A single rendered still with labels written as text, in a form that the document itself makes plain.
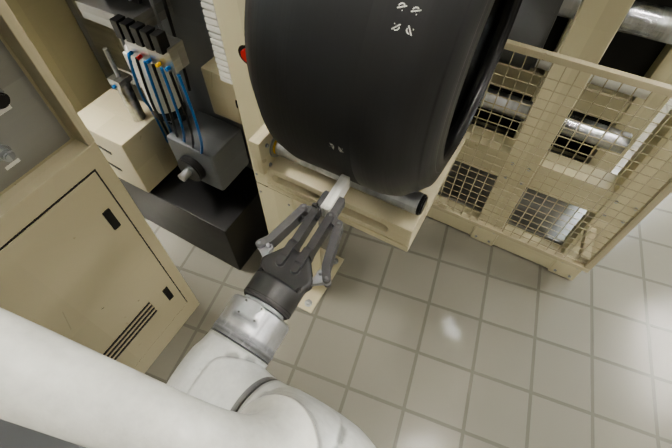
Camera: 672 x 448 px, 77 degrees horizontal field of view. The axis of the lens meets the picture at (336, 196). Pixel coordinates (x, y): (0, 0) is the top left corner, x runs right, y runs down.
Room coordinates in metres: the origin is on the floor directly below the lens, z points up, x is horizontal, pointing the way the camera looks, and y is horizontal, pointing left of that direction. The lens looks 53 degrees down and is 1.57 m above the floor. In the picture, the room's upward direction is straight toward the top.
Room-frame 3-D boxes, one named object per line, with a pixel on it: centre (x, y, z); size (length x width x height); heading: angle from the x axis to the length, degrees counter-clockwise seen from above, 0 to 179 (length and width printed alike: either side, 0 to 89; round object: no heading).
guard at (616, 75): (0.87, -0.45, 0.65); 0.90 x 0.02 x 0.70; 61
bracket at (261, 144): (0.78, 0.07, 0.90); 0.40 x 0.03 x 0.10; 151
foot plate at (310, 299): (0.80, 0.15, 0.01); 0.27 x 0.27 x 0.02; 61
